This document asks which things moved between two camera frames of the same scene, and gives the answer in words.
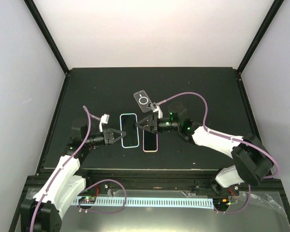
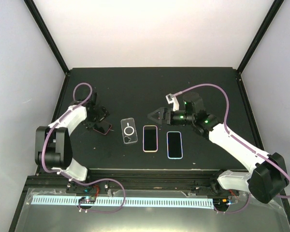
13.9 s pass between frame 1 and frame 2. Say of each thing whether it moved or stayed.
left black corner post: stayed
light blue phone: moved
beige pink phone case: stayed
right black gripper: moved
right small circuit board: stayed
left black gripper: moved
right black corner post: stayed
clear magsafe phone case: moved
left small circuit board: stayed
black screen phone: stayed
